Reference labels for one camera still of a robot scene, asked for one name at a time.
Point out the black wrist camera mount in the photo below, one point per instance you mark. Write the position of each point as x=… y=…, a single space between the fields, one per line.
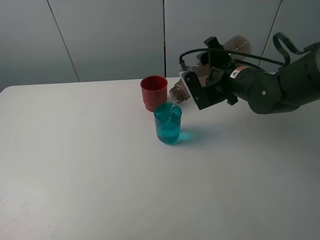
x=200 y=90

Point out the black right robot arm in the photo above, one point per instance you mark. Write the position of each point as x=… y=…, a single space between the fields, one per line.
x=296 y=83

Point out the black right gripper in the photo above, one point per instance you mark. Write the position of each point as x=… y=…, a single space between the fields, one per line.
x=221 y=68

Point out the teal transparent plastic cup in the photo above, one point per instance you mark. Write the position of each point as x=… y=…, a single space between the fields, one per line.
x=167 y=118

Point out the smoky brown transparent bottle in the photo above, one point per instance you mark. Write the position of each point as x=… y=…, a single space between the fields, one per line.
x=237 y=43

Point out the red plastic cup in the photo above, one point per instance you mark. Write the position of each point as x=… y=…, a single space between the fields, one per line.
x=154 y=91

